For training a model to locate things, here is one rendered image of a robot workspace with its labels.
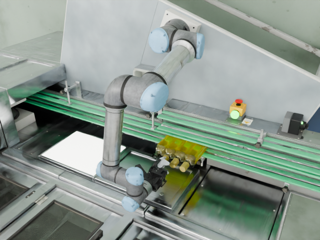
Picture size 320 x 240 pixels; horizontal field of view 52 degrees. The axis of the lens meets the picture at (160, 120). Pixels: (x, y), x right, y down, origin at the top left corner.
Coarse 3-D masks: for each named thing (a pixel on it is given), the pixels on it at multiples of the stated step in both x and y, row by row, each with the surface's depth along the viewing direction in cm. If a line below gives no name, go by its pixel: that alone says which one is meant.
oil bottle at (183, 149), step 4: (184, 144) 176; (188, 144) 176; (192, 144) 176; (180, 148) 172; (184, 148) 172; (188, 148) 172; (176, 152) 170; (180, 152) 169; (184, 152) 169; (180, 156) 168; (184, 156) 169; (180, 160) 170; (184, 160) 171
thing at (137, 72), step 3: (135, 69) 190; (138, 69) 189; (141, 69) 189; (135, 72) 192; (138, 72) 195; (141, 72) 197; (144, 72) 197; (135, 75) 193; (138, 75) 195; (141, 75) 198
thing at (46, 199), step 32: (32, 128) 227; (64, 128) 228; (96, 128) 226; (0, 160) 196; (32, 160) 190; (0, 192) 173; (32, 192) 172; (64, 192) 172; (96, 192) 167; (192, 192) 169; (224, 192) 171; (256, 192) 170; (288, 192) 168; (0, 224) 151; (32, 224) 154; (64, 224) 154; (96, 224) 154; (128, 224) 152; (160, 224) 151; (192, 224) 148; (224, 224) 152; (256, 224) 151
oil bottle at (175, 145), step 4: (176, 140) 179; (180, 140) 179; (184, 140) 180; (172, 144) 176; (176, 144) 176; (180, 144) 176; (168, 148) 173; (172, 148) 173; (176, 148) 173; (168, 152) 171; (172, 152) 171; (172, 156) 172
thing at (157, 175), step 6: (150, 168) 157; (156, 168) 158; (162, 168) 158; (150, 174) 156; (156, 174) 154; (162, 174) 154; (150, 180) 150; (156, 180) 152; (162, 180) 154; (156, 186) 149; (162, 186) 157
